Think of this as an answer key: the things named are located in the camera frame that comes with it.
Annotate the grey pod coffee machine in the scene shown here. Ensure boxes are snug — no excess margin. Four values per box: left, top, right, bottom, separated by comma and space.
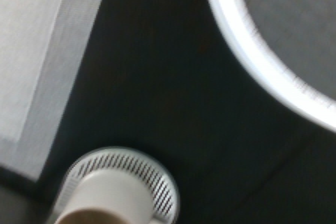
47, 146, 180, 224

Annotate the white ceramic mug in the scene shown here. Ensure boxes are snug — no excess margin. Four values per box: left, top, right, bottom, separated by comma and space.
54, 170, 153, 224

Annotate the white two-tier round shelf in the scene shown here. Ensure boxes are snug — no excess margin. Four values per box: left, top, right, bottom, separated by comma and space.
209, 0, 336, 132

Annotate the grey woven placemat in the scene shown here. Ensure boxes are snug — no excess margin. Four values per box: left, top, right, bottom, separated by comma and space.
0, 0, 102, 180

